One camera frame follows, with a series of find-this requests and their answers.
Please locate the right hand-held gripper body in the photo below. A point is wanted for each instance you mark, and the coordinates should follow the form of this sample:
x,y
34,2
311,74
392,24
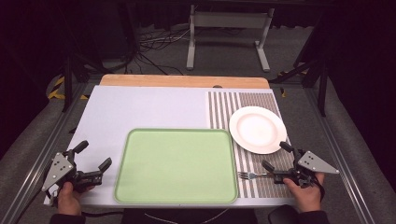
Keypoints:
x,y
314,164

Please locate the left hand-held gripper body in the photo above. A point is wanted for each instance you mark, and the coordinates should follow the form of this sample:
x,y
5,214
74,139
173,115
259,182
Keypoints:
x,y
59,169

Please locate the silver fork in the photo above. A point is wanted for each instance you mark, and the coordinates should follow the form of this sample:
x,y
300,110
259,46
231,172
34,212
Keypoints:
x,y
249,175

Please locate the person's left hand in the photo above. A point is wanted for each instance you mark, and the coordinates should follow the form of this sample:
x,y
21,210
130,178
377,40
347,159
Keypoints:
x,y
69,202

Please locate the person's right hand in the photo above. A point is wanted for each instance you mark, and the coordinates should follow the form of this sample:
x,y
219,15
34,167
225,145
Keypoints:
x,y
308,197

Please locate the white plate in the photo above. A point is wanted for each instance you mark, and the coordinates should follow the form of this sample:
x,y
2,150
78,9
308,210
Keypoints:
x,y
257,129

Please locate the black rounded object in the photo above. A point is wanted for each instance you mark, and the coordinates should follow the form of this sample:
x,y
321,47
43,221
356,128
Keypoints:
x,y
281,215

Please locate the yellow and black tape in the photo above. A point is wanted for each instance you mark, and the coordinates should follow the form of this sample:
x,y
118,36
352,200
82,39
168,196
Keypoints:
x,y
57,90

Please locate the white table mat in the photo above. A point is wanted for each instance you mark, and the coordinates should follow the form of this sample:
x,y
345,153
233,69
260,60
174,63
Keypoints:
x,y
140,105

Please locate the black stand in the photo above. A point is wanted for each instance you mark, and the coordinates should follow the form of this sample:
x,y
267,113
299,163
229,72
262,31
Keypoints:
x,y
67,77
322,81

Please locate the green tray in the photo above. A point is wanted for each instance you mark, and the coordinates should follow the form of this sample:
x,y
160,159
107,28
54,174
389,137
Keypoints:
x,y
176,166

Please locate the striped placemat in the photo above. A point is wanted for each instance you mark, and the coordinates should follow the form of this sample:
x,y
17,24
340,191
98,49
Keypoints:
x,y
222,105

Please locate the person's dark clothing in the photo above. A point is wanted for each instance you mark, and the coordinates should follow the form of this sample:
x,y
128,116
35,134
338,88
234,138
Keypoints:
x,y
186,217

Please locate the grey metal stand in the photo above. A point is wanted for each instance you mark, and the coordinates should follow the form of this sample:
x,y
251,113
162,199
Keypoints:
x,y
230,20

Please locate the aluminium rail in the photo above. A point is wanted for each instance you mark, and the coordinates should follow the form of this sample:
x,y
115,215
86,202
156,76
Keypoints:
x,y
37,158
336,146

